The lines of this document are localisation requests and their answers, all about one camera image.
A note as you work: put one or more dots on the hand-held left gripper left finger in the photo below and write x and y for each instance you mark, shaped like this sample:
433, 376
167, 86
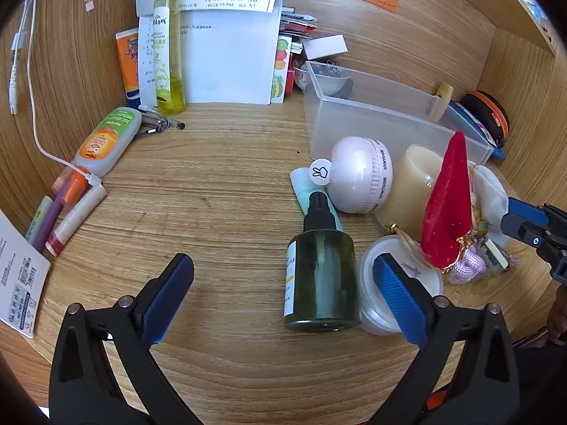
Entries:
168, 301

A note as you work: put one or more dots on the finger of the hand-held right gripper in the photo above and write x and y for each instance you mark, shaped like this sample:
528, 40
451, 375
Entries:
525, 214
556, 239

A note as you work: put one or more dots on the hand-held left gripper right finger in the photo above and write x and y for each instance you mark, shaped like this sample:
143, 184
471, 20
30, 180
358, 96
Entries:
401, 301

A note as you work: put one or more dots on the white cloth pouch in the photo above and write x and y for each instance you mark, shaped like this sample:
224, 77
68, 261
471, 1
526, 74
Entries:
491, 190

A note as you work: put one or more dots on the red felt ornament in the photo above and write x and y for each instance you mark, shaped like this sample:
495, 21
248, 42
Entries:
447, 195

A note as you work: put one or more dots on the green glass spray bottle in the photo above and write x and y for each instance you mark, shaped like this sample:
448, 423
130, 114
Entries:
319, 283

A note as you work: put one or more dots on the cream pillar candle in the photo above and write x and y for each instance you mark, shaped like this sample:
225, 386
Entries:
412, 186

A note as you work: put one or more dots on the pink round device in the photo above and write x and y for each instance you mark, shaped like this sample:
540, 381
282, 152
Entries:
354, 172

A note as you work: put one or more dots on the small teal bottle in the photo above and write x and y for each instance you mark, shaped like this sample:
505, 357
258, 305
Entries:
305, 195

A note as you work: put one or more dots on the clear plastic bin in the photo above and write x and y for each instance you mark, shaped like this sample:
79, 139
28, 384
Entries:
376, 128

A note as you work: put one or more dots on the blue fabric pouch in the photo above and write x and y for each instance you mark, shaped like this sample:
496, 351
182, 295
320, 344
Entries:
469, 119

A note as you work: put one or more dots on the black and orange round case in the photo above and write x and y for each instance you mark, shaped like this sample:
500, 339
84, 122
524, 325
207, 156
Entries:
485, 108

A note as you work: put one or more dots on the wooden desk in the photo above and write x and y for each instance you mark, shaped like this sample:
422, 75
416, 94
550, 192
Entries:
212, 195

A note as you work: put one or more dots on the white and red tube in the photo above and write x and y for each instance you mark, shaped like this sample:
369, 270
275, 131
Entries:
77, 217

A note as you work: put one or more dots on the purple pen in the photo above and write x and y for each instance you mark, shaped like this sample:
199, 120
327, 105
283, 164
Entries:
51, 221

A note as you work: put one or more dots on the small yellow bottle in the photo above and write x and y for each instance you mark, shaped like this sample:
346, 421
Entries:
444, 95

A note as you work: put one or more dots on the orange marker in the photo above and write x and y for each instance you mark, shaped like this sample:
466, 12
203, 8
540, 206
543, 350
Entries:
73, 188

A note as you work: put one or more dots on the white printed card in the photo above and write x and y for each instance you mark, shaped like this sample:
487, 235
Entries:
22, 274

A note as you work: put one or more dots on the pale green stick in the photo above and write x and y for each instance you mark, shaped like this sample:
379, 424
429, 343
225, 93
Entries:
37, 219

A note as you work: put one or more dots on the white tube with orange label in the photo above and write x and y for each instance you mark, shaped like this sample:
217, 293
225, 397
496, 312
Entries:
106, 141

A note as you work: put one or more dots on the silver pen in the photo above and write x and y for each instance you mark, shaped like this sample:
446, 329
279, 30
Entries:
150, 130

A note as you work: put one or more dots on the wooden shelf board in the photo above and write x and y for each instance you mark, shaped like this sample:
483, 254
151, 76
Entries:
522, 9

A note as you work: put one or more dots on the tall yellow spray bottle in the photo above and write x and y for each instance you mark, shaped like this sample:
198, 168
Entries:
168, 75

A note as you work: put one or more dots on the small white bowl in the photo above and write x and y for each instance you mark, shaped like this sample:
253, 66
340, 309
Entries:
330, 82

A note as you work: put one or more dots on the orange sunscreen tube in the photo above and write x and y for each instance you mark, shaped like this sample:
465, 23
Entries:
128, 62

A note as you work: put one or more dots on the red box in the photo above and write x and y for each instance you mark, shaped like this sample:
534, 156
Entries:
290, 80

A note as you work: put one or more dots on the standing white paper sheet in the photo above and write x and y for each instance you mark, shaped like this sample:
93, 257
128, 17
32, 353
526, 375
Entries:
230, 62

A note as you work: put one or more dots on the fruit sticker sheet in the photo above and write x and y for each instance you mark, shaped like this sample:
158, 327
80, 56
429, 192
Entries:
279, 68

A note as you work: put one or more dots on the blank white card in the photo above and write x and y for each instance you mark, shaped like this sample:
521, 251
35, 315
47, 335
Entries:
325, 47

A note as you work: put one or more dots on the stack of paper packets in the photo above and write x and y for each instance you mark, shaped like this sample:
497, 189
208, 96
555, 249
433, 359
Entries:
297, 24

